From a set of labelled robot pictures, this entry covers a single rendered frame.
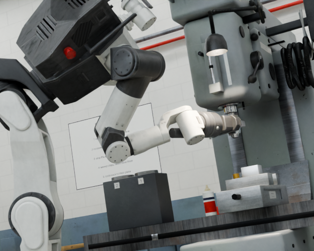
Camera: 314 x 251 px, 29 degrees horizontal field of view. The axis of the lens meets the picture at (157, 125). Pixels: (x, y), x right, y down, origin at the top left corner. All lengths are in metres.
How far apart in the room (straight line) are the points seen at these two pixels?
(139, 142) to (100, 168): 5.42
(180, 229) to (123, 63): 0.66
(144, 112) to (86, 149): 0.91
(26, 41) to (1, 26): 6.63
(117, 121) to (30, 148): 0.28
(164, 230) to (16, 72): 0.74
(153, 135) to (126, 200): 0.40
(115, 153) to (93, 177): 5.51
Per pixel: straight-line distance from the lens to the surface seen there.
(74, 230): 7.52
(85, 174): 7.43
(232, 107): 2.13
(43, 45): 1.83
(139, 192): 2.21
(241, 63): 2.08
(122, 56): 1.74
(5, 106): 1.89
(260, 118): 2.50
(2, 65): 1.95
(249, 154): 2.50
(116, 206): 2.25
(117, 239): 2.21
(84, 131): 7.46
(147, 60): 1.76
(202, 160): 6.71
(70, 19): 1.80
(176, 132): 1.97
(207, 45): 1.93
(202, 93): 2.10
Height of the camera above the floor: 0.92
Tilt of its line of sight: 10 degrees up
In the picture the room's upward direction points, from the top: 9 degrees counter-clockwise
